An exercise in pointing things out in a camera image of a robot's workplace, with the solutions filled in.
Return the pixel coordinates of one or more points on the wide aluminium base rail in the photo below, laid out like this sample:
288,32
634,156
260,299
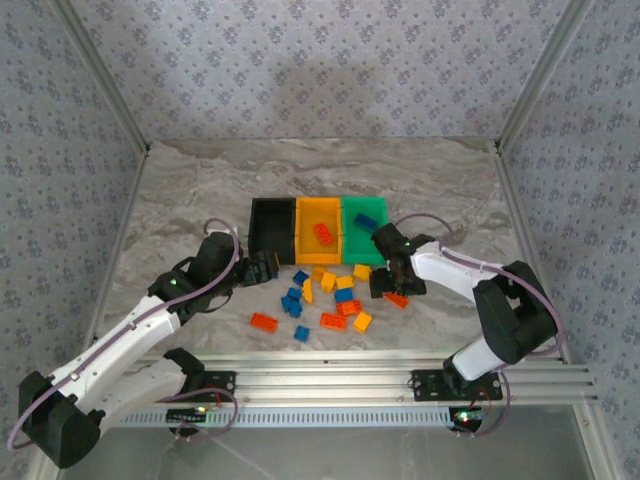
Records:
325,380

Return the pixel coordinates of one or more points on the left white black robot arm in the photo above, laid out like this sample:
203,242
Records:
60,435

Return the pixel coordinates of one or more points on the right small circuit board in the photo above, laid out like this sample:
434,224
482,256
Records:
467,416

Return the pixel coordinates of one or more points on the aluminium corner post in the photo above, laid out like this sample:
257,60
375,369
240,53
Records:
542,75
102,75

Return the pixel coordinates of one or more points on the aluminium frame leg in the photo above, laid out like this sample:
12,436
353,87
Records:
597,445
40,474

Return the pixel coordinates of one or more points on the green plastic bin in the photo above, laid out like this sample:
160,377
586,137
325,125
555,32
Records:
357,247

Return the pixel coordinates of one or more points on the orange-yellow plastic bin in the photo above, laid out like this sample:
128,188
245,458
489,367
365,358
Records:
310,252

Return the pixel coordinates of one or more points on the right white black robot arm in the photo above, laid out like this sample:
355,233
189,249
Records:
505,320

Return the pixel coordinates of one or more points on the left small circuit board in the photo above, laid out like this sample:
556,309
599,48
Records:
185,415

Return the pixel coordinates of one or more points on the blue lego brick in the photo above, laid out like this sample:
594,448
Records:
286,303
301,333
295,309
365,222
294,293
300,278
344,295

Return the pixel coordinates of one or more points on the small circuit board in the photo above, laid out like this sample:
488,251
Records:
185,415
467,416

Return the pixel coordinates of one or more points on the black plastic bin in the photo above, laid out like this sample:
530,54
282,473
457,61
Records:
270,230

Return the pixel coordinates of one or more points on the orange lego brick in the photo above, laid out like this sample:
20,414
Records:
264,322
397,301
333,321
323,234
348,307

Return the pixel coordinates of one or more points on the aluminium side rail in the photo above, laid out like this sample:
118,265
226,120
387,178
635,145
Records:
521,225
117,250

